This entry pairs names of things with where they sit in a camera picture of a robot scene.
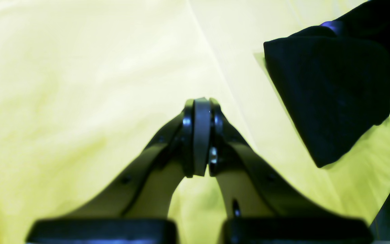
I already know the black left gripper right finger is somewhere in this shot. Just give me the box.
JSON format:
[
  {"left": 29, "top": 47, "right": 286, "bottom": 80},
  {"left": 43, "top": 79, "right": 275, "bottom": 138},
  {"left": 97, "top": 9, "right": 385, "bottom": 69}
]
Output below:
[{"left": 209, "top": 98, "right": 373, "bottom": 244}]

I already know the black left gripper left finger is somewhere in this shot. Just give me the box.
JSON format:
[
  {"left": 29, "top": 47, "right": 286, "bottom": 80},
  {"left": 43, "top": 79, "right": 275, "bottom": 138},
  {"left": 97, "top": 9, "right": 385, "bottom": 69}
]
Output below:
[{"left": 26, "top": 98, "right": 212, "bottom": 244}]

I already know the black T-shirt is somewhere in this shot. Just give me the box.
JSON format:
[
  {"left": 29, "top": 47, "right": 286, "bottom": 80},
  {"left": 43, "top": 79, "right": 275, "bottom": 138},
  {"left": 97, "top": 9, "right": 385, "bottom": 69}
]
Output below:
[{"left": 264, "top": 0, "right": 390, "bottom": 168}]

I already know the yellow table cloth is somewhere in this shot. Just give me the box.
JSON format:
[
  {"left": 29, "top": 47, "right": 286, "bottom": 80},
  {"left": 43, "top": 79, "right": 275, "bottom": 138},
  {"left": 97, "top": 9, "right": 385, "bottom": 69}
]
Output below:
[{"left": 0, "top": 0, "right": 390, "bottom": 244}]

